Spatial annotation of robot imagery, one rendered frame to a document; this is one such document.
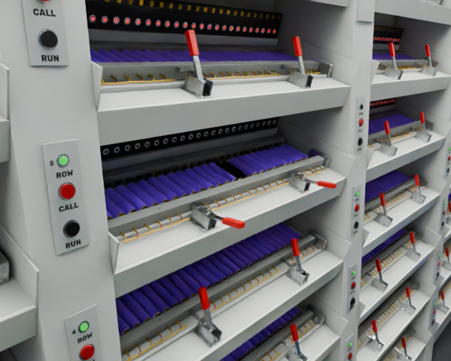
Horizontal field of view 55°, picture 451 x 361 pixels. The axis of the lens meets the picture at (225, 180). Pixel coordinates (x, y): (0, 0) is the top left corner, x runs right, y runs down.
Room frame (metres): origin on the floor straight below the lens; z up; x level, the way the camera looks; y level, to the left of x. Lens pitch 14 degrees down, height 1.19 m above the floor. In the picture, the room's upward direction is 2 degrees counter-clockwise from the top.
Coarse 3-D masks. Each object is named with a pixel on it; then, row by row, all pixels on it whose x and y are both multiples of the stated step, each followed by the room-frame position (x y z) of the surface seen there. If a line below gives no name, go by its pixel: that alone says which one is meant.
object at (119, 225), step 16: (304, 160) 0.91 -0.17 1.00; (320, 160) 0.93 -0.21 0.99; (256, 176) 0.78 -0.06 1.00; (272, 176) 0.80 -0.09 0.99; (288, 176) 0.85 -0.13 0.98; (208, 192) 0.69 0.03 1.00; (224, 192) 0.70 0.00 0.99; (240, 192) 0.74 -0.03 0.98; (160, 208) 0.61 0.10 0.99; (176, 208) 0.63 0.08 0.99; (112, 224) 0.55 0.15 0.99; (128, 224) 0.56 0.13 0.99; (144, 224) 0.59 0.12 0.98; (160, 224) 0.59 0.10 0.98; (128, 240) 0.55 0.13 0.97
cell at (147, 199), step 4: (128, 184) 0.67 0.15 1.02; (132, 184) 0.67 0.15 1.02; (136, 184) 0.67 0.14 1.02; (128, 188) 0.66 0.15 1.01; (132, 188) 0.66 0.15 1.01; (136, 188) 0.66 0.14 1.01; (140, 188) 0.66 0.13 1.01; (132, 192) 0.66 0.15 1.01; (136, 192) 0.65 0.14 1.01; (140, 192) 0.65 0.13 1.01; (144, 192) 0.65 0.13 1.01; (140, 196) 0.65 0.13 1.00; (144, 196) 0.64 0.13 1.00; (148, 196) 0.64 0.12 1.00; (144, 200) 0.64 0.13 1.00; (148, 200) 0.64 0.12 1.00; (152, 200) 0.64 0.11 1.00; (148, 204) 0.63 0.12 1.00; (152, 204) 0.63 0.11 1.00
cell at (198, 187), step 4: (176, 172) 0.74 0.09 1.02; (180, 172) 0.74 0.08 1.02; (180, 176) 0.74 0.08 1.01; (184, 176) 0.73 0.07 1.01; (188, 176) 0.73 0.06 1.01; (184, 180) 0.73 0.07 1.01; (188, 180) 0.72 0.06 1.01; (192, 180) 0.72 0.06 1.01; (192, 184) 0.72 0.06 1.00; (196, 184) 0.71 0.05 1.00; (200, 184) 0.72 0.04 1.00; (196, 188) 0.71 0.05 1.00; (200, 188) 0.71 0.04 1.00
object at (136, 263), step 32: (288, 128) 1.04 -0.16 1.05; (128, 160) 0.71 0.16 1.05; (352, 160) 0.92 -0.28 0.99; (288, 192) 0.80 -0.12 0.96; (320, 192) 0.85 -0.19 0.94; (192, 224) 0.63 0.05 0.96; (224, 224) 0.65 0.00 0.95; (256, 224) 0.71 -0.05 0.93; (128, 256) 0.53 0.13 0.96; (160, 256) 0.55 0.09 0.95; (192, 256) 0.60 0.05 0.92; (128, 288) 0.52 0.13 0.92
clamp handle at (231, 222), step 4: (208, 208) 0.63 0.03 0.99; (208, 212) 0.63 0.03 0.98; (208, 216) 0.62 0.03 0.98; (212, 216) 0.62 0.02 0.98; (216, 216) 0.62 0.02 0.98; (216, 220) 0.61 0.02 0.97; (220, 220) 0.60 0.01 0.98; (224, 220) 0.60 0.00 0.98; (228, 220) 0.60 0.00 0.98; (232, 220) 0.59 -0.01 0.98; (236, 220) 0.59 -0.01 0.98; (228, 224) 0.59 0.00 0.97; (232, 224) 0.59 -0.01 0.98; (236, 224) 0.58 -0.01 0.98; (240, 224) 0.58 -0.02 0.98; (244, 224) 0.59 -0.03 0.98
